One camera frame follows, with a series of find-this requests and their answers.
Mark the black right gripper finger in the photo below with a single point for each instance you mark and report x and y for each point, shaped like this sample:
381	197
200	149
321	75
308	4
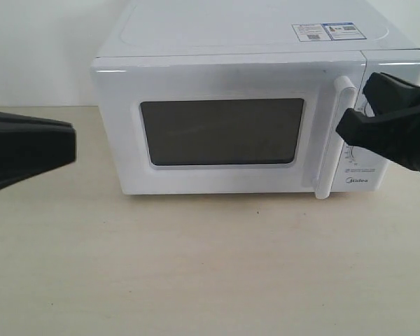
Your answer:
394	136
386	93

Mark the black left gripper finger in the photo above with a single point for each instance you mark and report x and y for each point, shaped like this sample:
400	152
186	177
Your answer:
20	123
26	152

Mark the white Midea microwave body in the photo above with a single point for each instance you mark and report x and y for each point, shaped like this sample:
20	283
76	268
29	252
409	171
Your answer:
213	28

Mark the white microwave door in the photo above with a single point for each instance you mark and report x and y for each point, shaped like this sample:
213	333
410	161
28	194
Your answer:
227	123

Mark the white blue label sticker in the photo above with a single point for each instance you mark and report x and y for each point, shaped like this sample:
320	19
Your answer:
337	31

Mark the white control knob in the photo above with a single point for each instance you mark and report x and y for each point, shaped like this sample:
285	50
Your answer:
367	110

